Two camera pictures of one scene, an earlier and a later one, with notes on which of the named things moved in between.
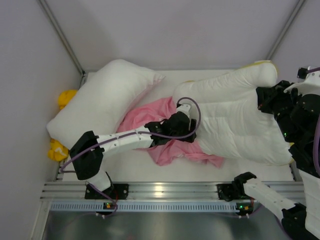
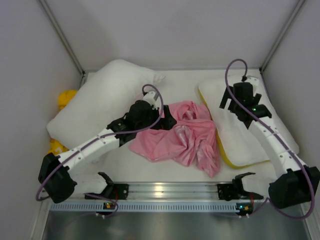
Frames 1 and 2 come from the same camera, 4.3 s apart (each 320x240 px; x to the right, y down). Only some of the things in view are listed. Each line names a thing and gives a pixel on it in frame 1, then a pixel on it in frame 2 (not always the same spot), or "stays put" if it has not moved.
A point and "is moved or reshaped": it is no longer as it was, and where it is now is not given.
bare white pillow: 102,103 stays put
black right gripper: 264,99 to 230,102
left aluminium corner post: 83,74 stays put
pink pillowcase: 173,152 is moved or reshaped
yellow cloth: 58,151 stays put
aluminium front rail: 153,191 stays put
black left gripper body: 186,135 to 164,119
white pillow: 231,125 is moved or reshaped
